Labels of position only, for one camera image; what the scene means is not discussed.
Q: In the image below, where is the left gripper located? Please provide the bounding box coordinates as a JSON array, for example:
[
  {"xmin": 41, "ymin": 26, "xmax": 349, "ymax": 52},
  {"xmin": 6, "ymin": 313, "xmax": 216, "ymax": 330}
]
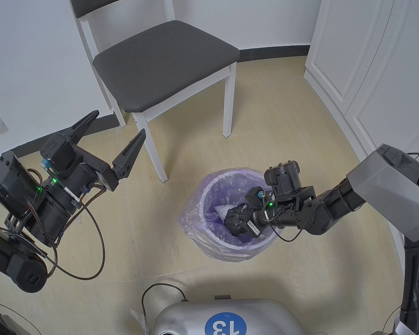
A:
[{"xmin": 24, "ymin": 110, "xmax": 147, "ymax": 247}]

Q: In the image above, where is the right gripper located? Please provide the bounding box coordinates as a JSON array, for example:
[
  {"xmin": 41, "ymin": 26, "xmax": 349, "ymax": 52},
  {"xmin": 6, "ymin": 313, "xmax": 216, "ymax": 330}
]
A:
[{"xmin": 244, "ymin": 203, "xmax": 295, "ymax": 239}]

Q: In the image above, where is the black plastic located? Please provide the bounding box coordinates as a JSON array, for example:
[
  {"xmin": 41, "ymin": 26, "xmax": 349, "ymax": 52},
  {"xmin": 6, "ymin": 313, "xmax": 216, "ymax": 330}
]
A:
[{"xmin": 224, "ymin": 204, "xmax": 253, "ymax": 237}]

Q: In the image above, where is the purple plastic bag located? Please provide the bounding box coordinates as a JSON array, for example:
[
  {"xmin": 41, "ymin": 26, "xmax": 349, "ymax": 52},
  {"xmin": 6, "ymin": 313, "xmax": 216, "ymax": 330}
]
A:
[{"xmin": 179, "ymin": 167, "xmax": 285, "ymax": 262}]

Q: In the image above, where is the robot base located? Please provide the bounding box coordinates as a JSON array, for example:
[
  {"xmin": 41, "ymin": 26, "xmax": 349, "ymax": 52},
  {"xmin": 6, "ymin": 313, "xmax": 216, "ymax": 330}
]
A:
[{"xmin": 0, "ymin": 295, "xmax": 302, "ymax": 335}]

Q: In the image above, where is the white trash bin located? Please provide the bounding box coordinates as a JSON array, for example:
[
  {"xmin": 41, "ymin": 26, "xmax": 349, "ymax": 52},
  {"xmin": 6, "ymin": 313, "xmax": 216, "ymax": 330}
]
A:
[{"xmin": 200, "ymin": 172, "xmax": 278, "ymax": 250}]

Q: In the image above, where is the crumpled white paper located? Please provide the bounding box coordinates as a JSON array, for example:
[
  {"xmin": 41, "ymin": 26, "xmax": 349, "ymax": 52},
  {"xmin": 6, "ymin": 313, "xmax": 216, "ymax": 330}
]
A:
[{"xmin": 214, "ymin": 204, "xmax": 233, "ymax": 222}]

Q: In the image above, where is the white chair with grey seat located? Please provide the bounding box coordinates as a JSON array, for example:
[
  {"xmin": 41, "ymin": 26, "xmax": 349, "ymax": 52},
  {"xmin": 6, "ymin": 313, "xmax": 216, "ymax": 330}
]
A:
[{"xmin": 64, "ymin": 0, "xmax": 240, "ymax": 183}]

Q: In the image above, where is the white wardrobe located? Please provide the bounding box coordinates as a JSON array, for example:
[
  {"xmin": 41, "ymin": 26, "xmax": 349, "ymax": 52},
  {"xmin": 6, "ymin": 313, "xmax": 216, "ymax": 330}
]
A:
[{"xmin": 304, "ymin": 0, "xmax": 419, "ymax": 174}]

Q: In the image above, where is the black cable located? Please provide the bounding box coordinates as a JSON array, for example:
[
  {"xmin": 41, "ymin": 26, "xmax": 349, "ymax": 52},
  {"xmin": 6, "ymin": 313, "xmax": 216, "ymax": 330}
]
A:
[
  {"xmin": 383, "ymin": 307, "xmax": 404, "ymax": 335},
  {"xmin": 0, "ymin": 303, "xmax": 34, "ymax": 335},
  {"xmin": 141, "ymin": 284, "xmax": 188, "ymax": 318},
  {"xmin": 269, "ymin": 218, "xmax": 306, "ymax": 242},
  {"xmin": 45, "ymin": 184, "xmax": 106, "ymax": 280}
]

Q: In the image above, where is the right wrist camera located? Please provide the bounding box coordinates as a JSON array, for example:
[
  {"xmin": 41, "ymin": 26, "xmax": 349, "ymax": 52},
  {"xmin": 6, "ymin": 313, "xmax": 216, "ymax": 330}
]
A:
[{"xmin": 245, "ymin": 186, "xmax": 267, "ymax": 208}]

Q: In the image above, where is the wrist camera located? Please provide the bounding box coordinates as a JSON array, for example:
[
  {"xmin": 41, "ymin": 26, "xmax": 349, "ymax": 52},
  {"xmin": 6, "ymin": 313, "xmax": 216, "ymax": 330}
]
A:
[
  {"xmin": 38, "ymin": 132, "xmax": 85, "ymax": 178},
  {"xmin": 245, "ymin": 186, "xmax": 267, "ymax": 208}
]

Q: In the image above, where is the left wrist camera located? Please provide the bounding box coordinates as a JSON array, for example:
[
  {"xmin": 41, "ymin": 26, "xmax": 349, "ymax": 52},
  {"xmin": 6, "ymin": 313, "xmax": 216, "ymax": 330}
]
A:
[{"xmin": 38, "ymin": 132, "xmax": 85, "ymax": 178}]

